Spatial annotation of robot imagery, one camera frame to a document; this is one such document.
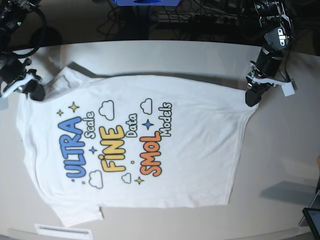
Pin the white paper label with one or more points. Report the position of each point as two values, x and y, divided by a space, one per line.
64 232

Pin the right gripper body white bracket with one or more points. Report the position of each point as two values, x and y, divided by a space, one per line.
17 85

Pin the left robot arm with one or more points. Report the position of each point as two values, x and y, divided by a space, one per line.
265 71

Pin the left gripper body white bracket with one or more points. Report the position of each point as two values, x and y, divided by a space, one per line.
253 77

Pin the tablet with dark frame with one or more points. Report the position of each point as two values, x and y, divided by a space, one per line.
312 216

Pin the black power strip red light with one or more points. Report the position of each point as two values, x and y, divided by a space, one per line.
181 18

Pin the blue box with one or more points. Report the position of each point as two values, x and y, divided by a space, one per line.
123 3

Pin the white printed T-shirt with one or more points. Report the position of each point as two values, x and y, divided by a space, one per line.
135 141

